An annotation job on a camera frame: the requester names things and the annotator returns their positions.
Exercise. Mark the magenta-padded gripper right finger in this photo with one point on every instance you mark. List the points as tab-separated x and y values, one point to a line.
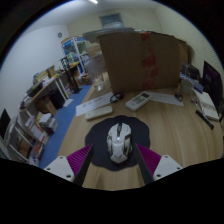
166	166

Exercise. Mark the white open book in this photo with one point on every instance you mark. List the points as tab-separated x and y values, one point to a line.
207	106

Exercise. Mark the dark bag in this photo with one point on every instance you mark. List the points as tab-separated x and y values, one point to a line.
190	70

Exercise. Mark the white round container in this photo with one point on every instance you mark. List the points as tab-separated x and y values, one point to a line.
186	87

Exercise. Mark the round wall clock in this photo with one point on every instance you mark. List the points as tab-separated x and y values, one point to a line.
59	35

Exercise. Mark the white computer mouse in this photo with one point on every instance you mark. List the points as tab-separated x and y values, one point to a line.
119	143

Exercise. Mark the shelf unit with books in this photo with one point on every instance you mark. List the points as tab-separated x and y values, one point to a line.
30	126

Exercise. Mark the blue and white cabinet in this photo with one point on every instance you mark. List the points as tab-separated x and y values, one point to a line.
75	53

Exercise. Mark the white remote control with buttons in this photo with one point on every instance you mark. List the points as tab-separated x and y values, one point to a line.
138	101

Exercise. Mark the flat white oblong remote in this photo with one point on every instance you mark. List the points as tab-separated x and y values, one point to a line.
99	113

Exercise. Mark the window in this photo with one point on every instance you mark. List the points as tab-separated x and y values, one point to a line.
111	20

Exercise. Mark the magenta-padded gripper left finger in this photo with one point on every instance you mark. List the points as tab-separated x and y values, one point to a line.
60	166

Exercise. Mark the clear plastic jar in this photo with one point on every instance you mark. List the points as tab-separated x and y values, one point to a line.
97	75

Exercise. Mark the large brown cardboard box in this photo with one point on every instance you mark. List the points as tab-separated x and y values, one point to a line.
133	63

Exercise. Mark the dark scalloped mouse pad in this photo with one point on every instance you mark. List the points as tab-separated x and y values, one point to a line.
96	140

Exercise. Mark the small dark object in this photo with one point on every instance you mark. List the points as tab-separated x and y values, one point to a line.
178	97

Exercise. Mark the ceiling tube light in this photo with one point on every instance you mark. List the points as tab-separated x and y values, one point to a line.
93	1

